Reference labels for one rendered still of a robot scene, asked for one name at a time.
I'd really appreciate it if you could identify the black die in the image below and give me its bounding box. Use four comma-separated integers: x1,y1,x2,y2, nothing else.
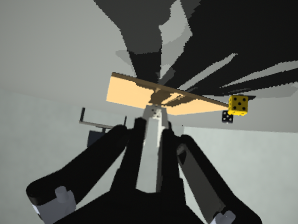
222,111,233,123

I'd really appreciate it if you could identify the tan square mat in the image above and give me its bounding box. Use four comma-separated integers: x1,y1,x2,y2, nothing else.
107,72,228,115

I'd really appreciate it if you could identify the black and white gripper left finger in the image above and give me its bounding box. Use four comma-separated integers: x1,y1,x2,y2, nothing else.
26,104,151,224

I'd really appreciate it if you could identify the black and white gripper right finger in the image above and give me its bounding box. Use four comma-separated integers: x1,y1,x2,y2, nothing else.
156,107,262,224

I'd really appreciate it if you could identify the yellow die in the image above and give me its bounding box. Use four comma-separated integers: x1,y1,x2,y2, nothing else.
228,95,248,116

